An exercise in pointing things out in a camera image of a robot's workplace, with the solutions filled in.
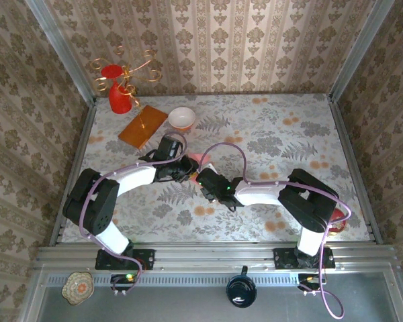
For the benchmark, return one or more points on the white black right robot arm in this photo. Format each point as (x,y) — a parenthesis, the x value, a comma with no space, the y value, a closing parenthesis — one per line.
(262,194)

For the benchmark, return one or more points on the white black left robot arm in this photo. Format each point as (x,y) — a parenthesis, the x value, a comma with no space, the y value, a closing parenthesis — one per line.
(134,179)

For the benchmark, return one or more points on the floral patterned table cloth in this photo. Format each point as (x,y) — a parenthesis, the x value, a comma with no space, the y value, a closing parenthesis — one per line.
(221,224)

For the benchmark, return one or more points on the white orange bowl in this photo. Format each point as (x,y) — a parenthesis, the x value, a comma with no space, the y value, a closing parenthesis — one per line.
(181,117)

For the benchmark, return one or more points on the red upturned goblet glass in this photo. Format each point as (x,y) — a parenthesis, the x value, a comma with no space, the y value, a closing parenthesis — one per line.
(120,100)

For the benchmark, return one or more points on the dark blue mug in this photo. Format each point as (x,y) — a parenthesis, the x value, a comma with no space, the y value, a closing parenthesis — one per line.
(241,292)

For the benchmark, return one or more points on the grey metal tray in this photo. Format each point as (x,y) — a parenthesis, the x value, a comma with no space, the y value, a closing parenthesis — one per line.
(174,305)

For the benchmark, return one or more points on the red gold round dish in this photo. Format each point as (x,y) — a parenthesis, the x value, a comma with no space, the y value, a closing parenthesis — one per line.
(339,221)

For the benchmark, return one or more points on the patterned scalloped small dish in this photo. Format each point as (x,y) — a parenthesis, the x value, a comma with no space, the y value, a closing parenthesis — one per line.
(78,288)

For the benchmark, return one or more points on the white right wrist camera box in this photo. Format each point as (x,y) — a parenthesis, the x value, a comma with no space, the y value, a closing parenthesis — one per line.
(210,167)

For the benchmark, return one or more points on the aluminium mounting rail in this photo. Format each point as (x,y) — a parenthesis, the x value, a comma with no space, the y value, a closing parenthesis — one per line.
(205,256)

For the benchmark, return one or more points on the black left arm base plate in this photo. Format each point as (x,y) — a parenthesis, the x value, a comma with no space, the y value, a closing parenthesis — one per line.
(147,258)

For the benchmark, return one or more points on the aluminium table side rail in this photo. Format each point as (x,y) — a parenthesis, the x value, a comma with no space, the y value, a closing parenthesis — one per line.
(84,141)
(342,134)

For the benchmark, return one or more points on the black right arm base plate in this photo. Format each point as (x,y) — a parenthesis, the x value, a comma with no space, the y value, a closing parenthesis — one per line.
(282,260)

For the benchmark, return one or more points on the aluminium frame post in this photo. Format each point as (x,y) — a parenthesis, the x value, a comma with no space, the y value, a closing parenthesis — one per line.
(57,43)
(356,50)

